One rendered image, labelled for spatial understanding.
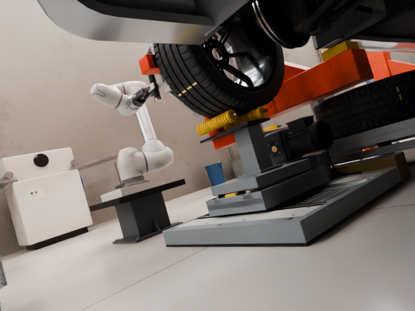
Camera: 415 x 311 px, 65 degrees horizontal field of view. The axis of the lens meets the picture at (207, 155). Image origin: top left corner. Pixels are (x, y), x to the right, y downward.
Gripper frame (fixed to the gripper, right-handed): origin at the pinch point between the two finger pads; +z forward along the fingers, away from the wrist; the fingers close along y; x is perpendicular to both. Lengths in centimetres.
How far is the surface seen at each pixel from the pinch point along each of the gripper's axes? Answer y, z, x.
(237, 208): 6, 43, -71
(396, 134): -72, 83, -61
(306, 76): -62, 53, -18
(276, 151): -41, 35, -53
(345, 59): -62, 75, -19
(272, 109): -62, 25, -28
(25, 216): 31, -263, -45
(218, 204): 6, 32, -69
